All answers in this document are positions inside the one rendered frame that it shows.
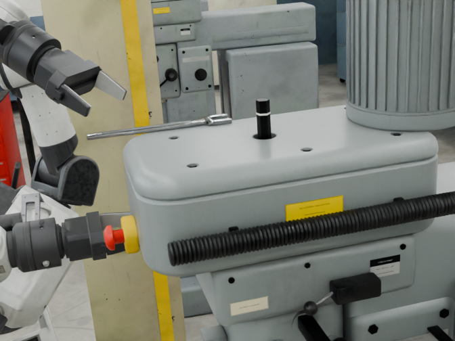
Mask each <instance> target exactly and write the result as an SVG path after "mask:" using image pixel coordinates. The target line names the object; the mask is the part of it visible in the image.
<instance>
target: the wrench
mask: <svg viewBox="0 0 455 341"><path fill-rule="evenodd" d="M231 123H232V119H231V118H228V115H227V114H219V115H214V116H206V117H204V118H202V119H197V120H187V121H181V122H172V123H166V124H156V125H150V126H144V127H135V128H129V129H119V130H113V131H104V132H99V133H88V134H87V140H88V141H89V140H94V139H103V138H109V137H119V136H124V135H134V134H140V133H149V132H155V131H165V130H170V129H180V128H186V127H195V126H200V125H206V124H208V126H213V125H221V124H231Z"/></svg>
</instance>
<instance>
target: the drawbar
mask: <svg viewBox="0 0 455 341"><path fill-rule="evenodd" d="M256 111H257V113H259V114H267V113H268V112H270V104H269V99H267V98H259V99H257V100H256ZM257 134H258V139H271V138H272V134H271V119H270V114H268V115H267V116H259V115H257Z"/></svg>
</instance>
